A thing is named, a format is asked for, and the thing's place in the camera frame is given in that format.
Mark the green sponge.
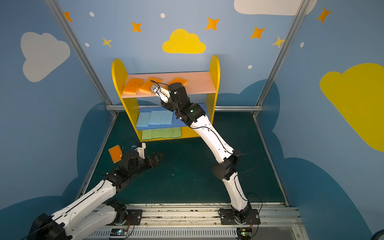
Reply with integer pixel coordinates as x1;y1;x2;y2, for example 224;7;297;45
152;129;163;139
171;128;182;139
141;130;152;141
162;128;173;139

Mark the blue sponge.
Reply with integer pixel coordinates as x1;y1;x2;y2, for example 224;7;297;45
136;112;151;128
149;111;162;126
160;111;173;125

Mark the orange sponge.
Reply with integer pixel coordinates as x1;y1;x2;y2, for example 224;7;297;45
169;77;188;87
109;145;123;164
123;78;144;95
139;77;162;95

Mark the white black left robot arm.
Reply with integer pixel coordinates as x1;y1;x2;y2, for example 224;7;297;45
25;150;164;240

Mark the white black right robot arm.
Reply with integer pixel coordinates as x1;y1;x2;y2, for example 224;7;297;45
153;83;252;224

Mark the yellow wooden shelf unit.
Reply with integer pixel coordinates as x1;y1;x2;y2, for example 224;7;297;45
112;55;221;141

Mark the left green circuit board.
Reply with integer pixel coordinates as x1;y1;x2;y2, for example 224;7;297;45
110;229;129;238

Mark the green circuit board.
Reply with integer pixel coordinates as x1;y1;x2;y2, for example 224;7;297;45
237;228;253;240
110;229;129;238

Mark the right green circuit board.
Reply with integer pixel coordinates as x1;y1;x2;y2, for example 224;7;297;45
237;228;253;240

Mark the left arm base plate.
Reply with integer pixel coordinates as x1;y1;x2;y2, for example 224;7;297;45
114;210;143;226

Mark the aluminium frame crossbar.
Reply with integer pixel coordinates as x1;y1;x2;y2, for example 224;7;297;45
105;104;264;113

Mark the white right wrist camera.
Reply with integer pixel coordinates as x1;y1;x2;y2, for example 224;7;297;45
150;84;170;103

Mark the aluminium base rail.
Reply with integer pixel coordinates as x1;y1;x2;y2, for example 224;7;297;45
86;203;308;240

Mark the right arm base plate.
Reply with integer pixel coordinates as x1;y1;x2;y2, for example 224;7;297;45
218;208;261;225

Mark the aluminium frame post left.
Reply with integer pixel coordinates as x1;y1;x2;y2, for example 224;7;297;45
45;0;112;107

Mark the aluminium frame post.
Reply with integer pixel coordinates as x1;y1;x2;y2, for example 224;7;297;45
253;0;311;120
45;0;112;107

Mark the aluminium frame post right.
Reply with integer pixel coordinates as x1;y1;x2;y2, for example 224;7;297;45
253;0;311;120

